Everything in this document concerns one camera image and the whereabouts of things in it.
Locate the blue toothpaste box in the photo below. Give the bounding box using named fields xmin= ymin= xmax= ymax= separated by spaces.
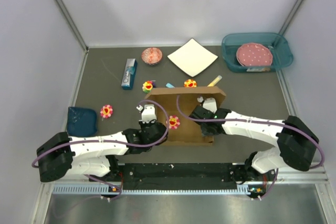
xmin=121 ymin=58 xmax=138 ymax=90

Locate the red patterned bowl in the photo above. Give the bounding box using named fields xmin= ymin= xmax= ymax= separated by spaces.
xmin=141 ymin=47 xmax=163 ymax=66

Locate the dark blue leaf dish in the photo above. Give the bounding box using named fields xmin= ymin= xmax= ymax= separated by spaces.
xmin=66 ymin=106 xmax=98 ymax=137

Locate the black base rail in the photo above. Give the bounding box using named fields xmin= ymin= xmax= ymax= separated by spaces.
xmin=89 ymin=162 xmax=249 ymax=190

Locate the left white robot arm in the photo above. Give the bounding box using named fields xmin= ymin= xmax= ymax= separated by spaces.
xmin=32 ymin=120 xmax=168 ymax=183

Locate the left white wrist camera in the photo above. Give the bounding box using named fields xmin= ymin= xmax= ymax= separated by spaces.
xmin=137 ymin=104 xmax=157 ymax=123

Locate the orange flower plush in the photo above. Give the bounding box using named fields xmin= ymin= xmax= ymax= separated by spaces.
xmin=184 ymin=79 xmax=197 ymax=88

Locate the pink polka dot plate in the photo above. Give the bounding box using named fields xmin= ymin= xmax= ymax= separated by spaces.
xmin=236 ymin=42 xmax=273 ymax=67

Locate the rainbow flower plush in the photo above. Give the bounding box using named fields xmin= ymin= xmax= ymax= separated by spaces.
xmin=142 ymin=80 xmax=156 ymax=93

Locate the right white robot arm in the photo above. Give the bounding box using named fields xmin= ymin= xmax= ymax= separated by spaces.
xmin=190 ymin=105 xmax=319 ymax=174

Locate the white square plate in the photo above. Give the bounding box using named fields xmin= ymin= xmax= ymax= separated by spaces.
xmin=167 ymin=38 xmax=218 ymax=77

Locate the blue marker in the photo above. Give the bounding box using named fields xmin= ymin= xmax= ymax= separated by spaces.
xmin=165 ymin=83 xmax=174 ymax=88

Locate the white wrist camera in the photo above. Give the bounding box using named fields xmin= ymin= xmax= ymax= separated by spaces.
xmin=197 ymin=96 xmax=217 ymax=113
xmin=137 ymin=104 xmax=157 ymax=123

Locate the pink flower plush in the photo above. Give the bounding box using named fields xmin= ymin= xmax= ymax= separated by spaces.
xmin=100 ymin=104 xmax=113 ymax=119
xmin=168 ymin=115 xmax=181 ymax=130

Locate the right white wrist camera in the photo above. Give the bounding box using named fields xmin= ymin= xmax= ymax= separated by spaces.
xmin=197 ymin=96 xmax=217 ymax=113

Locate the teal plastic bin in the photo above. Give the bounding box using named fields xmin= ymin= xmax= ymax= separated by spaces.
xmin=221 ymin=33 xmax=293 ymax=73

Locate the brown cardboard box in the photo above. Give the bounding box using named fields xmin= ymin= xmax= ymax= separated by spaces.
xmin=145 ymin=87 xmax=226 ymax=146

